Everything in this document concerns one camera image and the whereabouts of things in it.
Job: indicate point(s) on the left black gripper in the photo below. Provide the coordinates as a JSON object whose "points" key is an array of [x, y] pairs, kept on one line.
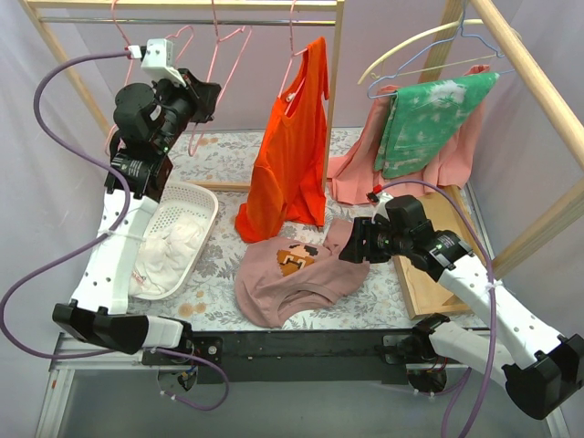
{"points": [[201, 98]]}

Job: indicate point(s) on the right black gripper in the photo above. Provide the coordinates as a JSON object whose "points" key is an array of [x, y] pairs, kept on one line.
{"points": [[361, 242]]}

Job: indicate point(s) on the dusty pink graphic t-shirt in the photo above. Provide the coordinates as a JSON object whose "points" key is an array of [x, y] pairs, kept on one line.
{"points": [[280, 277]]}

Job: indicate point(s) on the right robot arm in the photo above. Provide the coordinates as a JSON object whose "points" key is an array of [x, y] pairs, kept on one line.
{"points": [[538, 366]]}

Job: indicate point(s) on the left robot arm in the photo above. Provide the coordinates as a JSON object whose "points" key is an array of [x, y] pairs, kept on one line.
{"points": [[139, 197]]}

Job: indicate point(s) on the orange t-shirt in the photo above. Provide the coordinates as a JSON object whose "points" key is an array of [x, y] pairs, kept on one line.
{"points": [[286, 182]]}

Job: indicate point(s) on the pink hanger holding orange shirt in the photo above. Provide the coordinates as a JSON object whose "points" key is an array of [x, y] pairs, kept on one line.
{"points": [[292, 52]]}

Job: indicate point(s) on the salmon pink pleated garment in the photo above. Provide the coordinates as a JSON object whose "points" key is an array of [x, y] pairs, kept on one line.
{"points": [[351, 176]]}

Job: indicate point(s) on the floral table cloth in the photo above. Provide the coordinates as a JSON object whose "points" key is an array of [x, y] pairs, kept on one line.
{"points": [[208, 300]]}

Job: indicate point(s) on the right wooden clothes rack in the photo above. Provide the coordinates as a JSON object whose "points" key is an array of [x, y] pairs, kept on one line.
{"points": [[521, 166]]}

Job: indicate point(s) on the wooden clothes rack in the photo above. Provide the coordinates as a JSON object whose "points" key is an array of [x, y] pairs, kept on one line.
{"points": [[198, 13], [521, 166]]}

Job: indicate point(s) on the white laundry basket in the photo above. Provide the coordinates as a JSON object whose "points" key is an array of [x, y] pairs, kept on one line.
{"points": [[183, 198]]}

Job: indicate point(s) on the green tie-dye garment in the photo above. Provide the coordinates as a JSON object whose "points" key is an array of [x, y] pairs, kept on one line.
{"points": [[432, 128]]}

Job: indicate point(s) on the white garment in basket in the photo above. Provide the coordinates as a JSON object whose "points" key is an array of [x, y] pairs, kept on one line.
{"points": [[163, 257]]}

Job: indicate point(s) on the left wooden clothes rack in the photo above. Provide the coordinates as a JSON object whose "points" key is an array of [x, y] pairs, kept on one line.
{"points": [[198, 13]]}

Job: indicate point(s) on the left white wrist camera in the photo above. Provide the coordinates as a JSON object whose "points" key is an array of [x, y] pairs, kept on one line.
{"points": [[158, 60]]}

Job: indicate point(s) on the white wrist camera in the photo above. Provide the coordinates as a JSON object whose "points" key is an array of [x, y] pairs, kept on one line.
{"points": [[158, 60], [379, 201]]}

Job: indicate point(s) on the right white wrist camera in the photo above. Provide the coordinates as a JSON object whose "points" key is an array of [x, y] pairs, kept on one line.
{"points": [[379, 201]]}

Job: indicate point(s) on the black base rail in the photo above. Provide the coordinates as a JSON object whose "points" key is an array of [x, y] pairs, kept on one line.
{"points": [[315, 355]]}

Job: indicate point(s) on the blue wire hanger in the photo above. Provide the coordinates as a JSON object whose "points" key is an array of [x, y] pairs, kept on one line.
{"points": [[430, 61]]}

